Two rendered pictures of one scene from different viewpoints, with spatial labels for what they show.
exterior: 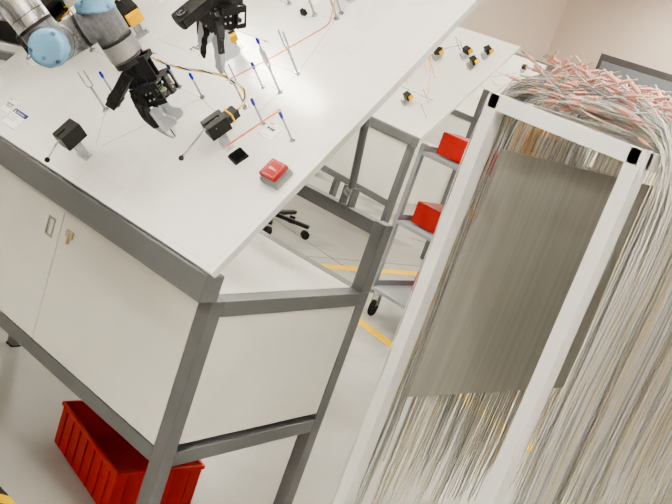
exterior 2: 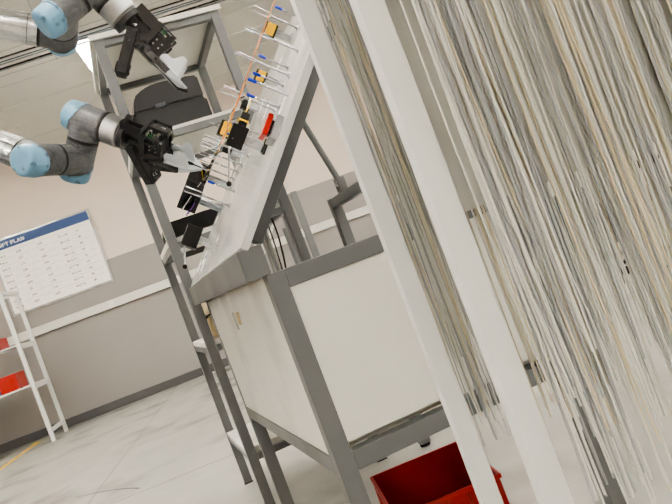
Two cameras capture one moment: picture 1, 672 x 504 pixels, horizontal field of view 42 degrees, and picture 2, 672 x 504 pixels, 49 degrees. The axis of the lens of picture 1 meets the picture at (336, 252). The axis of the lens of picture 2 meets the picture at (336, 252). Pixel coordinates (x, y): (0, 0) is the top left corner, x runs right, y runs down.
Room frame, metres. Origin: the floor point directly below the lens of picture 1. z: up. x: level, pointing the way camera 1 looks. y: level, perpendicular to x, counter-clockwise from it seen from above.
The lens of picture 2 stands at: (0.77, -0.80, 0.78)
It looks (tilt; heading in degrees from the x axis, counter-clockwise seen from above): 0 degrees down; 37
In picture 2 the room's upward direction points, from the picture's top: 21 degrees counter-clockwise
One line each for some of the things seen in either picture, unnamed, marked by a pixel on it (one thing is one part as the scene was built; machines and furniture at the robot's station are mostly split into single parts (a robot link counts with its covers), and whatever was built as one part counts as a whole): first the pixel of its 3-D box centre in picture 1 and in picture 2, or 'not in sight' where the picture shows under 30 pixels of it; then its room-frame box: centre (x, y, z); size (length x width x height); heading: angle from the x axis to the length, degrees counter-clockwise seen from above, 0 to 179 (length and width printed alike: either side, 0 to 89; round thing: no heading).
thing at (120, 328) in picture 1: (110, 318); (273, 361); (2.05, 0.48, 0.60); 0.55 x 0.03 x 0.39; 54
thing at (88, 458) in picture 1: (127, 452); (438, 499); (2.37, 0.39, 0.07); 0.39 x 0.29 x 0.14; 44
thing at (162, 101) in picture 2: not in sight; (165, 112); (2.80, 1.30, 1.56); 0.30 x 0.23 x 0.19; 146
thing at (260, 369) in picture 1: (140, 270); (349, 319); (2.46, 0.52, 0.60); 1.17 x 0.58 x 0.40; 54
